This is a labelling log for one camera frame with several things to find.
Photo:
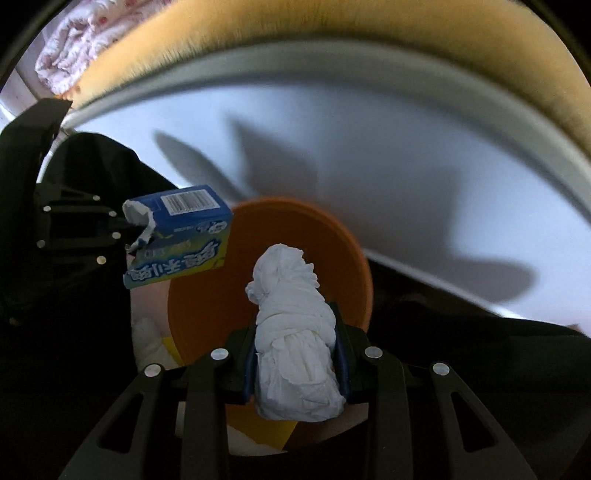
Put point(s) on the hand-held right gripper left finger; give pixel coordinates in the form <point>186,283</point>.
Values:
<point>249,378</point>

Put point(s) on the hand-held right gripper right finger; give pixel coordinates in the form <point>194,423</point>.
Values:
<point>344,374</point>

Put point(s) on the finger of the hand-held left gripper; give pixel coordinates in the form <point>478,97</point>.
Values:
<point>78,207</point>
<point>74,249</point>

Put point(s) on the beige floral plush blanket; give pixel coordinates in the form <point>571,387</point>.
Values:
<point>323,23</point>

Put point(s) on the white tissue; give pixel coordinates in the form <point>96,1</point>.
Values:
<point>291,323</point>

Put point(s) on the orange plastic bin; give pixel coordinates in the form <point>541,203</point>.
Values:
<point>217,300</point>

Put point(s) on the blue cardboard carton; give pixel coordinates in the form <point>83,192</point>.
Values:
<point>184,249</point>

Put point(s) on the white bed frame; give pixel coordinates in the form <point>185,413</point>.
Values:
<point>369,184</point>

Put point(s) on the pink and white quilt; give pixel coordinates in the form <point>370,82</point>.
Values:
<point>83,41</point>

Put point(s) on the dark cloth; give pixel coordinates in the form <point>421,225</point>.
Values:
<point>97,157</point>

